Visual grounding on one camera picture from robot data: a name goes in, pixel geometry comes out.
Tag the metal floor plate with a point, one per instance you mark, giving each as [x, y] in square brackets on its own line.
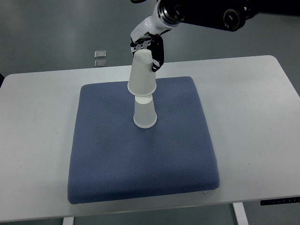
[100, 54]
[100, 63]

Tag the white right table leg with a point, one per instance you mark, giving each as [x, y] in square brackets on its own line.
[240, 213]

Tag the lower metal floor plate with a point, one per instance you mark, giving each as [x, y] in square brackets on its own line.
[100, 63]

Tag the black table control panel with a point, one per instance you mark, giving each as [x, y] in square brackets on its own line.
[280, 201]

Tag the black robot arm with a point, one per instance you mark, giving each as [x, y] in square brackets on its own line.
[227, 15]

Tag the blue quilted cushion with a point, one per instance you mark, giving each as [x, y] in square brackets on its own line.
[113, 159]

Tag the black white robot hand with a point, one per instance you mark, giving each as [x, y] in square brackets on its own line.
[148, 34]

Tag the white paper cup on cushion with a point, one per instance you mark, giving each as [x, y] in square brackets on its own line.
[144, 115]

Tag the white paper cup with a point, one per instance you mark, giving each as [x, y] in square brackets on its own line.
[142, 80]
[144, 115]

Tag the white left table leg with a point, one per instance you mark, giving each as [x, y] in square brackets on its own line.
[68, 221]

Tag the upper metal floor plate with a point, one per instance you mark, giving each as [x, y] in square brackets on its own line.
[100, 54]

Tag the person in dark clothing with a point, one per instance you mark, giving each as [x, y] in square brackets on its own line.
[1, 79]

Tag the white table leg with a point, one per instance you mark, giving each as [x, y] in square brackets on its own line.
[68, 221]
[240, 213]

